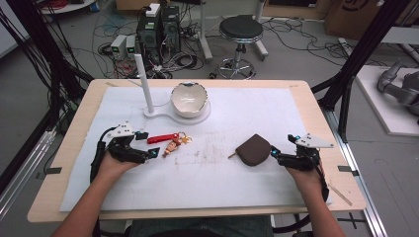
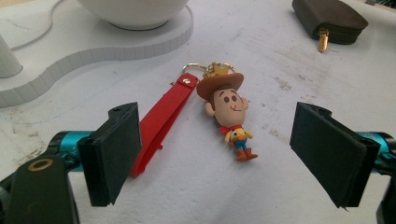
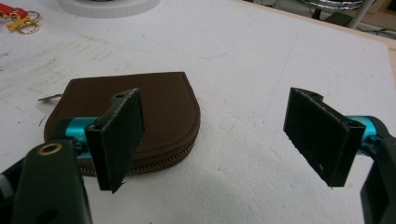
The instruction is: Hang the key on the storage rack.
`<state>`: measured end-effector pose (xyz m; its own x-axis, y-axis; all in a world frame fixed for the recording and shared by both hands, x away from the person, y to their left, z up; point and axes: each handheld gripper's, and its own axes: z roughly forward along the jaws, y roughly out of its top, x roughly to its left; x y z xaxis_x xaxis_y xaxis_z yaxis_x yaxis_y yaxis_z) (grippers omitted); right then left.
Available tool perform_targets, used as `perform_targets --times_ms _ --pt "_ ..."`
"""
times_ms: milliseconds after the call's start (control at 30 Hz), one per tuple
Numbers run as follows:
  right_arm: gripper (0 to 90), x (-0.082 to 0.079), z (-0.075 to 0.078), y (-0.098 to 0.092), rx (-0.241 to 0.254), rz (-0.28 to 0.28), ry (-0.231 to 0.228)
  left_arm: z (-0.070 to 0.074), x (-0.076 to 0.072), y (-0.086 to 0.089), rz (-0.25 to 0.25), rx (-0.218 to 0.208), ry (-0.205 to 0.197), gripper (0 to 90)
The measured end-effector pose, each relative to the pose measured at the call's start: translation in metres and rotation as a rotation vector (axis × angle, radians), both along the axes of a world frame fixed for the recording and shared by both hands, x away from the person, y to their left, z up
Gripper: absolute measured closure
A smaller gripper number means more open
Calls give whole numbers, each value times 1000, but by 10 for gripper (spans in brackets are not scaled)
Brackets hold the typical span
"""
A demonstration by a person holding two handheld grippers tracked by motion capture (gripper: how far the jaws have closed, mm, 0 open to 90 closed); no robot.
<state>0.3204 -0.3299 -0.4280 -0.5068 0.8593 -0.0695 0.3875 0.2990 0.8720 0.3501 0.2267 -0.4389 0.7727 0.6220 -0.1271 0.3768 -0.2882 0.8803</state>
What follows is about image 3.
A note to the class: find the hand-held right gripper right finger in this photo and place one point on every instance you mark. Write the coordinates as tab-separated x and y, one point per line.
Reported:
323	137

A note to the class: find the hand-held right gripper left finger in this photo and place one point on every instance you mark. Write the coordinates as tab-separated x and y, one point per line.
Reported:
116	140

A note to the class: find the brown leather zip pouch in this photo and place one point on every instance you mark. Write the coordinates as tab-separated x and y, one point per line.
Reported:
168	105

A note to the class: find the metal stand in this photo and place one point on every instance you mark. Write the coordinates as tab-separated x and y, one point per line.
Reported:
342	9

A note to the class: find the white round base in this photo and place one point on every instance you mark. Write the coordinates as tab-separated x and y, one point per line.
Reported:
109	6

